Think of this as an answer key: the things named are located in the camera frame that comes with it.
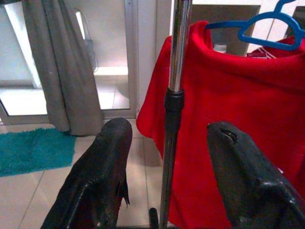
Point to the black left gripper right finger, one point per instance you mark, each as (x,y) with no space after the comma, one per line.
(250,186)

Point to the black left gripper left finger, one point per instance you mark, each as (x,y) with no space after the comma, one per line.
(95,179)

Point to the blue plastic hanger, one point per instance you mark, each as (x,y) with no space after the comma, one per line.
(274,16)

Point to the teal shaggy rug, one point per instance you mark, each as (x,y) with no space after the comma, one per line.
(33,150)

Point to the red shirt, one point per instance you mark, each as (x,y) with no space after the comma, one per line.
(238,95)

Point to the grey curtain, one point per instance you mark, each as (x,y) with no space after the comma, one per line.
(62,71)

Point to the aluminium sliding glass door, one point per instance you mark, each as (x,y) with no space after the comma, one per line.
(130,47)

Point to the metal clothes rack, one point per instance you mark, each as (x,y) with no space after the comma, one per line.
(177,47)

